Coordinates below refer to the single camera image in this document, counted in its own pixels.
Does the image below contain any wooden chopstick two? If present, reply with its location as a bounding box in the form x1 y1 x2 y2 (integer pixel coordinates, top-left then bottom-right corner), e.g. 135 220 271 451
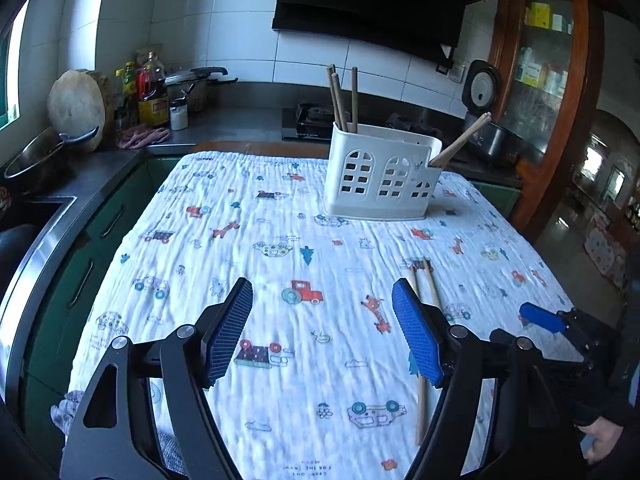
409 266 428 446

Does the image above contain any wooden chopstick four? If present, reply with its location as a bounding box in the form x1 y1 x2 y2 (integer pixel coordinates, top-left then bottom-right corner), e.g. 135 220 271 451
428 112 491 169

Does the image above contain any wooden chopstick seven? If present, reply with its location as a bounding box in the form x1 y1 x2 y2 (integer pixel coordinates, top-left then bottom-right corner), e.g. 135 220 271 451
350 66 359 133

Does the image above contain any wooden chopstick one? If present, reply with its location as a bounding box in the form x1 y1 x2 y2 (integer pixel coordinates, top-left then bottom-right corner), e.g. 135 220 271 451
336 74 348 132

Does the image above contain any person right hand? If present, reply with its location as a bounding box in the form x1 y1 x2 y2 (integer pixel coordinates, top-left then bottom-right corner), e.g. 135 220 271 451
577 416 624 465

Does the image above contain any green base cabinet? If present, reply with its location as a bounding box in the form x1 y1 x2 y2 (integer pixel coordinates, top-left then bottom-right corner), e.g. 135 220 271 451
20 157 179 470

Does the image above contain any printed white table cloth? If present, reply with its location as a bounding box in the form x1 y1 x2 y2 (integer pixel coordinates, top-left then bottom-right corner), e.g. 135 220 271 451
68 152 578 479

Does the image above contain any white plastic utensil holder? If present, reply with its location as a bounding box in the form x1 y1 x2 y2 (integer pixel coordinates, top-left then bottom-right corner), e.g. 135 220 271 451
323 125 442 221

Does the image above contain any black rice cooker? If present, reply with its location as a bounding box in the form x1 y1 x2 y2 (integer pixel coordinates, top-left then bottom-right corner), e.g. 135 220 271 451
460 58 526 164

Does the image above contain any wooden glass display cabinet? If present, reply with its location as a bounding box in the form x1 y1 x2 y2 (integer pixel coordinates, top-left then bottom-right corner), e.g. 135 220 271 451
489 0 604 242

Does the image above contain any steel wok pan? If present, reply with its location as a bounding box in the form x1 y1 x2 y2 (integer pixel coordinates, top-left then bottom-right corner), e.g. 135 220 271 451
3 127 99 195

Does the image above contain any black gas stove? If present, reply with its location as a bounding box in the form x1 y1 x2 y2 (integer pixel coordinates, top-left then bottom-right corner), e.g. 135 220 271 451
281 103 464 143

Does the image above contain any pink dish cloth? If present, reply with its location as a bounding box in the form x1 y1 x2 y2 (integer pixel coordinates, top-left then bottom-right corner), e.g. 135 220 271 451
115 125 170 150

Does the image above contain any yellow cap oil bottle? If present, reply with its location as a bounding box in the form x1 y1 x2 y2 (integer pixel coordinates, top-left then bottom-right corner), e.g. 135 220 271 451
114 62 139 132

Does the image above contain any small white jar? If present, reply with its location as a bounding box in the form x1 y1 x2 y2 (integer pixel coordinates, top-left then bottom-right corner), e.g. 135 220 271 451
169 96 189 131

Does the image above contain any round wooden cutting board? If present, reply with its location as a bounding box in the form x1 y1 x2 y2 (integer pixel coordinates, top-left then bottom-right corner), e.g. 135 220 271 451
47 70 114 153

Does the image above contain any dark soy sauce bottle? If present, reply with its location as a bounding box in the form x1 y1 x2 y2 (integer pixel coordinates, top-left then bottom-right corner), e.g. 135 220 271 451
137 51 169 127

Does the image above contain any steel pressure cooker pot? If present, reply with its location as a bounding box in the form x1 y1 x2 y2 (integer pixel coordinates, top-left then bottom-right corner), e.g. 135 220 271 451
165 66 239 117

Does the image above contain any wall power socket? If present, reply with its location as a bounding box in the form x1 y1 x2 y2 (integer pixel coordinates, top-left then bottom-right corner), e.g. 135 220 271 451
448 63 466 84

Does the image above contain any window with green frame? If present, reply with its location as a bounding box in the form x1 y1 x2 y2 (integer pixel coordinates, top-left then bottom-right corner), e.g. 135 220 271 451
1 0 29 128

